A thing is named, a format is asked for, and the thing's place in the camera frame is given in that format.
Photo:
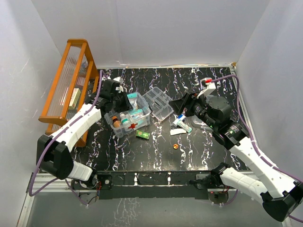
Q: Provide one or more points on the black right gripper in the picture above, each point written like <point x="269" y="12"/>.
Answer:
<point x="189" y="101"/>

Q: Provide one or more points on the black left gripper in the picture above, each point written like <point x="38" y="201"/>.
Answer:
<point x="127" y="106"/>

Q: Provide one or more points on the white ointment tube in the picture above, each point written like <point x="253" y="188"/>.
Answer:
<point x="179" y="122"/>

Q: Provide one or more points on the clear medicine kit box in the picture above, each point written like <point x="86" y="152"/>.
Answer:
<point x="126" y="129"/>

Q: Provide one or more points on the green small box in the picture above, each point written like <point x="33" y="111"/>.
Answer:
<point x="142" y="134"/>

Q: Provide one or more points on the teal plaster packet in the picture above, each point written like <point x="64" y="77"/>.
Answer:
<point x="133" y="100"/>

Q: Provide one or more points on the teal bandage packet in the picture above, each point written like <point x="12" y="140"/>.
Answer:
<point x="136" y="115"/>

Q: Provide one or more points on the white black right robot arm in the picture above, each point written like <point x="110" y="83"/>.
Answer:
<point x="277" y="192"/>

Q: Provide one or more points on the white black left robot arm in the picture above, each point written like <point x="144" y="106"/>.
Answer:
<point x="54" y="151"/>

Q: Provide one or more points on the white teal-cap bottle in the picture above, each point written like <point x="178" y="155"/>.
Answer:
<point x="124" y="119"/>

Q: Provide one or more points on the clear divided organizer tray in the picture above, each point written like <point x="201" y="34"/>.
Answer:
<point x="158" y="102"/>

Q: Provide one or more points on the brown pill bottle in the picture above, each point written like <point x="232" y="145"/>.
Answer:
<point x="116" y="122"/>

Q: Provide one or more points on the white paper leaflet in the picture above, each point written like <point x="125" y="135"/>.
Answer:
<point x="177" y="131"/>

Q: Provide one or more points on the cream box on rack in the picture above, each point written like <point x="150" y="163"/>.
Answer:
<point x="74" y="98"/>

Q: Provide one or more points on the orange wooden rack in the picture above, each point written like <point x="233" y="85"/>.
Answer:
<point x="77" y="69"/>

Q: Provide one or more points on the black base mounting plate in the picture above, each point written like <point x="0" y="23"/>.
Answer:
<point x="109" y="185"/>

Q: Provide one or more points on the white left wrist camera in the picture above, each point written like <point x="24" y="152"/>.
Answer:
<point x="120" y="87"/>

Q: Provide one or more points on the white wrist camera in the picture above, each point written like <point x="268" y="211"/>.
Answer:
<point x="209" y="87"/>
<point x="120" y="87"/>

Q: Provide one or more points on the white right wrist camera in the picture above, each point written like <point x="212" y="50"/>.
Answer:
<point x="209" y="87"/>

